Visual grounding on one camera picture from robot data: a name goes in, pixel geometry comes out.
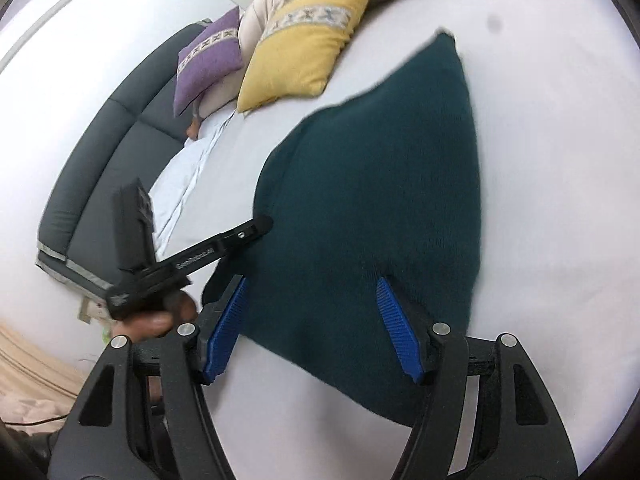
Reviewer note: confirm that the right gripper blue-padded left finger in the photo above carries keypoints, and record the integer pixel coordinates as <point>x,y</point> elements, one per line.
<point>219,325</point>

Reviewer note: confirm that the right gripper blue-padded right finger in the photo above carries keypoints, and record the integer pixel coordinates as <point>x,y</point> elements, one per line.
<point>408,326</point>

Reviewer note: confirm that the dark green knit garment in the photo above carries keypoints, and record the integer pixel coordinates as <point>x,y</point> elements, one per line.
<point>383,187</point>

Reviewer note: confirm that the person's left hand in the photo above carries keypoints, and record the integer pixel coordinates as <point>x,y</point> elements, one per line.
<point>178,308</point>

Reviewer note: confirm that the white pillow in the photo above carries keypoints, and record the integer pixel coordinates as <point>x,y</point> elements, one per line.
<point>173,187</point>

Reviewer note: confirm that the dark grey padded headboard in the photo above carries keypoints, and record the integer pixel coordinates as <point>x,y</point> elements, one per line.
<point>133,136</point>

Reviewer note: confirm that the orange-brown plush toy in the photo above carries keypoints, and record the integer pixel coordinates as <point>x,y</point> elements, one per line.
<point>194,129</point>

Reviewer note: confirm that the purple embroidered cushion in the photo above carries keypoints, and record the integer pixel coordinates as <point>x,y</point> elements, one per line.
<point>212,55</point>

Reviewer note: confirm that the yellow embroidered cushion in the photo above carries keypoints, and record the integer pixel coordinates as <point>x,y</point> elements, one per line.
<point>296,54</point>

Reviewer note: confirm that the white bed sheet mattress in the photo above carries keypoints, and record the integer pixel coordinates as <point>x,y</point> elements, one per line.
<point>555,94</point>

